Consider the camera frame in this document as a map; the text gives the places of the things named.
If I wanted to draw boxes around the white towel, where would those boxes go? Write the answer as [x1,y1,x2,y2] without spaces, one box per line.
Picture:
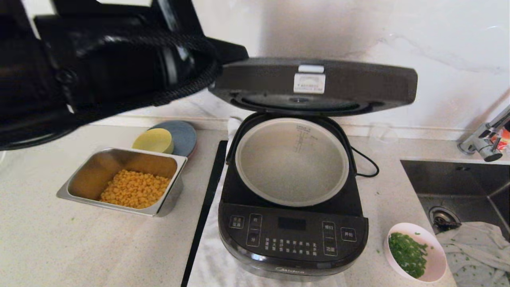
[187,117,348,287]

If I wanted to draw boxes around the black strip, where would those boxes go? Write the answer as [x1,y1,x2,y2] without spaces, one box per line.
[181,140,229,287]

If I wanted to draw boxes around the black rice cooker lid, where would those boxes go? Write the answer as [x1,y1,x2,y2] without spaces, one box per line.
[208,57,418,117]

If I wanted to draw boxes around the blue plate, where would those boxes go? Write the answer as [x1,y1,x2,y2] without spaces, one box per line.
[148,120,198,157]

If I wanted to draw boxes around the yellow corn kernels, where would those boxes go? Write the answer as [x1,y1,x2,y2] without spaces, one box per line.
[100,169,172,209]

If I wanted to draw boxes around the yellow bowl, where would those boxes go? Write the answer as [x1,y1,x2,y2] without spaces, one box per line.
[132,128,175,154]

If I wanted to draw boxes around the clear measuring cup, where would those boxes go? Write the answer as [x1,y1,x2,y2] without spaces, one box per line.
[369,123,399,154]

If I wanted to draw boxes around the stainless steel tray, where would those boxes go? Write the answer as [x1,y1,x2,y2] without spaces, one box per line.
[56,147,188,217]

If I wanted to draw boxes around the chopped green scallions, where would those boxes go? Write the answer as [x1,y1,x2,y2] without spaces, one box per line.
[388,232,429,279]

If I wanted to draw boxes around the chrome faucet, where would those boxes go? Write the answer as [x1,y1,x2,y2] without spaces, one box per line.
[457,104,510,162]

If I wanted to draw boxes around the black rice cooker body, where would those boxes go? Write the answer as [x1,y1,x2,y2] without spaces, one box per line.
[218,112,369,281]

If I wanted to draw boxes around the black power cord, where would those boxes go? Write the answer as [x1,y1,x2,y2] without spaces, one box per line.
[353,147,379,178]

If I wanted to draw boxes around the white bowl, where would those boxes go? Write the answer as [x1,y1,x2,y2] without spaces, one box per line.
[383,222,447,283]

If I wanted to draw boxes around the grey inner pot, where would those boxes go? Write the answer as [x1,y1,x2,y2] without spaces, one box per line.
[235,118,350,207]

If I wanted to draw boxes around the white cloth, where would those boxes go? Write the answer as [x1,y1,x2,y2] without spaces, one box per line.
[435,221,510,287]

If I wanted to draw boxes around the metal sink drain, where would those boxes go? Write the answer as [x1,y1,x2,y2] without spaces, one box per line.
[428,206,462,232]

